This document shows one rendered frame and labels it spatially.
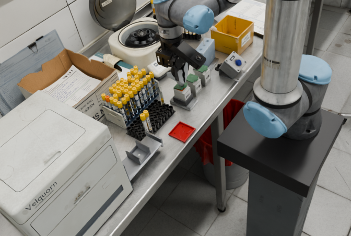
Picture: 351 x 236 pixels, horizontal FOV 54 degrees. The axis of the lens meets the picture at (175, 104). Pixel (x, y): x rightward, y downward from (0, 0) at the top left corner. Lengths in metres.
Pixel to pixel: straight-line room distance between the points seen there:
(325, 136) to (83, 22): 1.05
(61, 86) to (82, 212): 0.62
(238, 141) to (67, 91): 0.68
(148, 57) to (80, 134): 0.60
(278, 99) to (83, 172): 0.49
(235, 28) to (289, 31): 0.85
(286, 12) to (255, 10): 1.04
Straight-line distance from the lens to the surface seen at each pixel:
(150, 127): 1.16
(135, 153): 1.10
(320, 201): 2.09
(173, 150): 1.14
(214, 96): 1.29
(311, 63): 0.98
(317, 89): 0.96
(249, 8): 1.76
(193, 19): 0.92
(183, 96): 1.22
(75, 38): 1.56
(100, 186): 0.94
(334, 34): 3.23
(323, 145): 1.09
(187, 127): 1.19
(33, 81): 1.40
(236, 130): 1.08
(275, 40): 0.74
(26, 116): 0.96
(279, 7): 0.70
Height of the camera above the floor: 1.77
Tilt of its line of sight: 44 degrees down
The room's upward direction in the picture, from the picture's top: 10 degrees counter-clockwise
